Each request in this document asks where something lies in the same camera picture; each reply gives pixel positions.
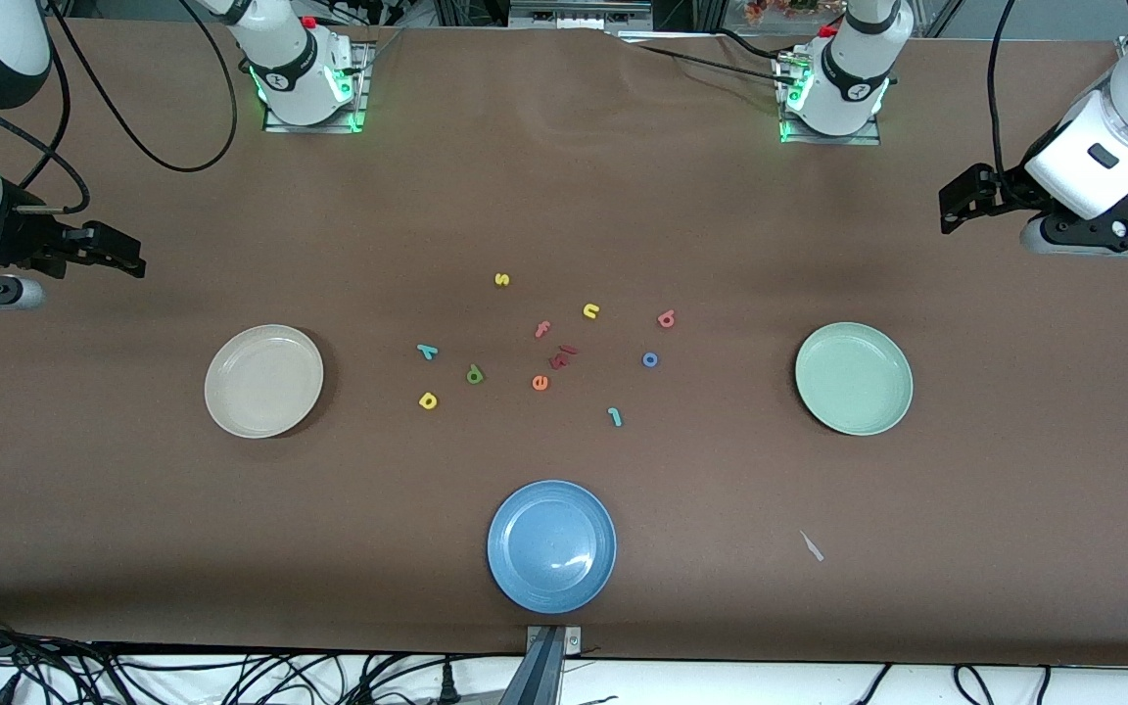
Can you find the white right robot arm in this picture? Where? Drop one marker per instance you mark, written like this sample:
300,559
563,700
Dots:
295,69

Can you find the beige brown plate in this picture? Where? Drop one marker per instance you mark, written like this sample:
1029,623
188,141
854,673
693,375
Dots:
263,382

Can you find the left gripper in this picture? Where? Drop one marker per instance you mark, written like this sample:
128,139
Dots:
1007,189

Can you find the blue plate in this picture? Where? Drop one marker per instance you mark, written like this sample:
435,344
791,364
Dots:
551,546

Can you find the green foam letter d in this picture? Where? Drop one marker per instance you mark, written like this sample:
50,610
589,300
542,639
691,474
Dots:
474,375

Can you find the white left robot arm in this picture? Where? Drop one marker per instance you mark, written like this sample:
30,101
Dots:
853,78

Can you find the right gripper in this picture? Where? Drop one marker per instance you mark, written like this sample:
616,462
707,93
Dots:
18,242

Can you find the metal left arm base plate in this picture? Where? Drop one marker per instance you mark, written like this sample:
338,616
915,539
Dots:
869,138

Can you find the light green plate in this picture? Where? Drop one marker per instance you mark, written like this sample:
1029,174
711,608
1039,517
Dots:
854,379

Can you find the teal foam letter y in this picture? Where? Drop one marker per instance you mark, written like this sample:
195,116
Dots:
427,352

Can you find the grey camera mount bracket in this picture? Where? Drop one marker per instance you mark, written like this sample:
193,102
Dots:
544,666

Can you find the white paper scrap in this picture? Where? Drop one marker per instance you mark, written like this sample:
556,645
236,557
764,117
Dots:
811,546

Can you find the orange artificial flowers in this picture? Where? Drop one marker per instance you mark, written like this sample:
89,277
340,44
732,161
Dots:
789,8

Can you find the silver aluminium frame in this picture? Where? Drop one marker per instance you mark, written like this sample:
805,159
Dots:
579,12

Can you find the brown table cover sheet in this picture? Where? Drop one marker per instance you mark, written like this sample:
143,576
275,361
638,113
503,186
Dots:
564,196

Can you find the black power plug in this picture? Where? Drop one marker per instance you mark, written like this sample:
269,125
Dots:
446,685

